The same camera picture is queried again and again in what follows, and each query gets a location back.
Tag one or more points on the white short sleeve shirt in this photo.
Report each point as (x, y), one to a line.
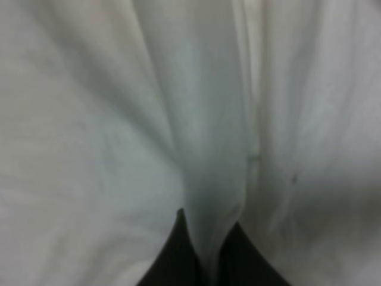
(117, 114)

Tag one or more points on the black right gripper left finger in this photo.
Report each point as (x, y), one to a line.
(177, 263)

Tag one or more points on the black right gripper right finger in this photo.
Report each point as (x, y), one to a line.
(241, 264)

